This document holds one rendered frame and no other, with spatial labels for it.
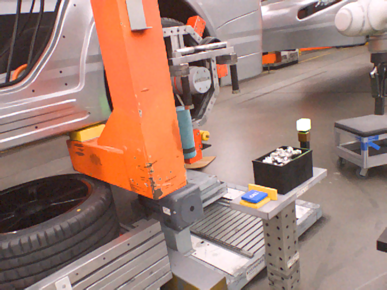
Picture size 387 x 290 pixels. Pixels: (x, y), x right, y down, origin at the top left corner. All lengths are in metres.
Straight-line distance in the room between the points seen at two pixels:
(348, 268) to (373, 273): 0.10
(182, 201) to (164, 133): 0.43
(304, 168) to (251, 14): 1.35
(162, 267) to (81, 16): 1.13
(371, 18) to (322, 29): 2.76
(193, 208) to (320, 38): 2.88
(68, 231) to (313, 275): 1.03
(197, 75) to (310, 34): 2.50
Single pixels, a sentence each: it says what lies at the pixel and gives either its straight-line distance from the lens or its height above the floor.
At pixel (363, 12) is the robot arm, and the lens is 1.31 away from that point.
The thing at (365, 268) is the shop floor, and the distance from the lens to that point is 1.74.
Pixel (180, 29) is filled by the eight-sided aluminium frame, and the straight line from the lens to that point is 1.85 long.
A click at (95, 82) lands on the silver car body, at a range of 1.65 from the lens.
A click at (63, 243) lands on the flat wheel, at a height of 0.43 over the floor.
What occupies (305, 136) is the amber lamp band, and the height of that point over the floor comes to 0.60.
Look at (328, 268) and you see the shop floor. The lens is 1.72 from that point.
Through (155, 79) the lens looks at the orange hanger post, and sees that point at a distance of 1.18.
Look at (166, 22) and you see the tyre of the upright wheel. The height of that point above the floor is 1.15.
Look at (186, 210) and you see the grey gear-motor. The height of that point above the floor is 0.33.
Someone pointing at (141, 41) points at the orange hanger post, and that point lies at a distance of 1.16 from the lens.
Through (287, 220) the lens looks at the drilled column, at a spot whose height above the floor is 0.33.
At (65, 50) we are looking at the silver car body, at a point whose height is 1.09.
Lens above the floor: 1.03
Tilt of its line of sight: 17 degrees down
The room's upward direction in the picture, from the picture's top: 9 degrees counter-clockwise
